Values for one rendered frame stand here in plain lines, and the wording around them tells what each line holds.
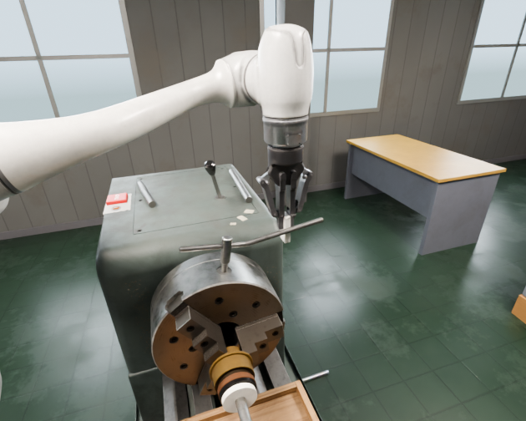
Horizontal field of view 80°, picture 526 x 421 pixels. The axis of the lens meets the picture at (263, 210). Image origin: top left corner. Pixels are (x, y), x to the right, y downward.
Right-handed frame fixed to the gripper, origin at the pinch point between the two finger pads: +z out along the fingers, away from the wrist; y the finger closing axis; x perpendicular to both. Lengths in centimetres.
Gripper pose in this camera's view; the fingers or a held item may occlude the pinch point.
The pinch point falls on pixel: (285, 227)
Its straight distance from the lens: 74.9
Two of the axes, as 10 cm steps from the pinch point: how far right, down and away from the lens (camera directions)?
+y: 9.5, -1.7, 2.7
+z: 0.3, 8.9, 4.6
